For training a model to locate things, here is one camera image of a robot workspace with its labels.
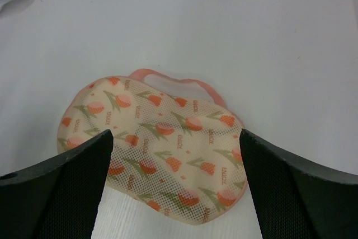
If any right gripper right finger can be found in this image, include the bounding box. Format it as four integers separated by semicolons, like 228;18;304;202
240;129;357;238

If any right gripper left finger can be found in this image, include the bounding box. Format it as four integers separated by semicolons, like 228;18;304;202
1;130;114;238

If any floral mesh laundry bag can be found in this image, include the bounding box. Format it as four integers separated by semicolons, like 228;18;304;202
57;69;247;225

